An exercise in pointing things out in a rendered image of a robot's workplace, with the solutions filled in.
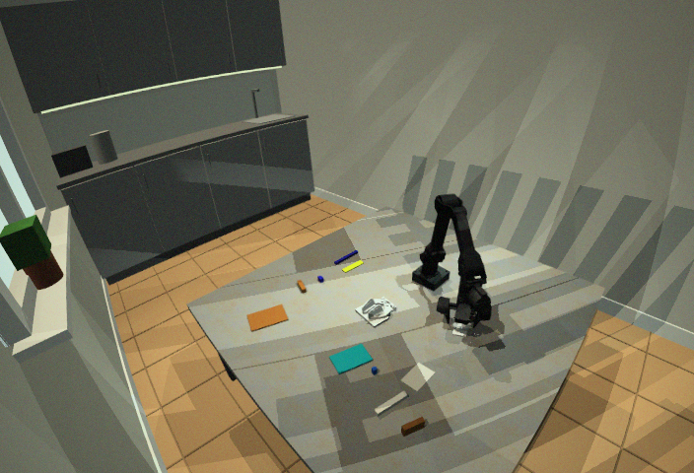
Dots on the beige flat square plate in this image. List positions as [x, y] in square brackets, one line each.
[417, 377]

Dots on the teal flat rectangular plate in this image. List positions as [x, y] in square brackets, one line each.
[350, 359]

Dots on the orange flat plate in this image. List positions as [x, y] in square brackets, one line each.
[268, 317]

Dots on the yellow flat bar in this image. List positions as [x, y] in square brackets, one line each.
[353, 266]

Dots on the blue flat bar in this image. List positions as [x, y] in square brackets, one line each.
[345, 257]

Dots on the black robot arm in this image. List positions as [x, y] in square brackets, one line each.
[470, 265]

